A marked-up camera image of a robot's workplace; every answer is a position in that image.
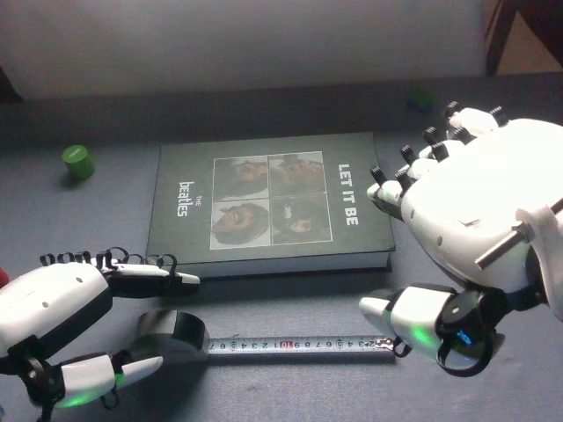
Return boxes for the dark brown furniture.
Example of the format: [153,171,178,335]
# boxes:
[483,0,563,76]

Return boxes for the black Beatles book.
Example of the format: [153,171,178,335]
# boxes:
[144,131,397,280]

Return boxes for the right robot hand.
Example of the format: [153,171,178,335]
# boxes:
[358,100,563,379]

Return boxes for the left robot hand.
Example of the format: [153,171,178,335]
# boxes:
[0,245,201,413]

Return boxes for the white and black tape measure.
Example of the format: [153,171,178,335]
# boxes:
[131,309,397,364]

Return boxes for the green and blue block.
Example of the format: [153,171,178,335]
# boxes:
[405,89,435,112]

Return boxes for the green cylinder block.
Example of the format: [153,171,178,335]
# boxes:
[61,144,97,179]

